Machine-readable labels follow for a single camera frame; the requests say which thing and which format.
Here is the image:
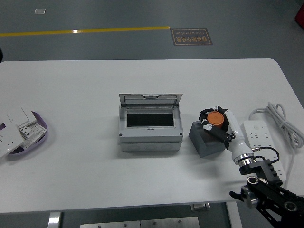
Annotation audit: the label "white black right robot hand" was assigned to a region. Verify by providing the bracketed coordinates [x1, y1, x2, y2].
[198, 105, 254, 164]

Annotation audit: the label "orange cylinder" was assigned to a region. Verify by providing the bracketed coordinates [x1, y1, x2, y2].
[206, 111, 225, 130]

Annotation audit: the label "grey electrical enclosure box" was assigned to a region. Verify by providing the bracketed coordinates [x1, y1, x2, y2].
[118, 104, 184, 152]

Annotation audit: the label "dark grey cube with hole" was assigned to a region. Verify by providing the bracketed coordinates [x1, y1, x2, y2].
[189, 120, 232, 159]

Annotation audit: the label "white table leg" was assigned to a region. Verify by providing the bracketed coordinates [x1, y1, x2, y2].
[225, 202, 243, 228]
[47, 212, 63, 228]

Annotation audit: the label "red object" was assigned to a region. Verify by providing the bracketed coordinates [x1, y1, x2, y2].
[294, 4, 304, 27]

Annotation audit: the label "yellow floor tape line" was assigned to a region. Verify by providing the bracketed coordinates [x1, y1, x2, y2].
[0, 26, 171, 38]

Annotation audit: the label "purple tray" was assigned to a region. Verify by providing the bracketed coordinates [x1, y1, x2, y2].
[4, 111, 48, 155]

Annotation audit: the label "white printed panel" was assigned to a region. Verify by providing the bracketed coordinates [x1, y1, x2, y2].
[22, 123, 47, 150]

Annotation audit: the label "white circuit breaker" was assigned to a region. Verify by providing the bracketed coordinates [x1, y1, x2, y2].
[18, 125, 34, 140]

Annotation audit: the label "white socket panel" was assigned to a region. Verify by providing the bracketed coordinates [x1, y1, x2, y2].
[0, 122, 24, 159]

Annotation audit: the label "white power cord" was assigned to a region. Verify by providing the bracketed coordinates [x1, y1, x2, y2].
[248, 102, 304, 188]

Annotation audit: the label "metal table bracket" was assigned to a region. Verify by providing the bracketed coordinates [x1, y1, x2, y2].
[191, 203, 211, 211]

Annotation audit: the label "metal base plate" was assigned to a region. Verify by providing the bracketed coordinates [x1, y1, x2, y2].
[80, 216, 200, 228]

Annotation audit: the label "white wall switch plate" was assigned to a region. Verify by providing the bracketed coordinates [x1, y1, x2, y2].
[6, 106, 38, 129]

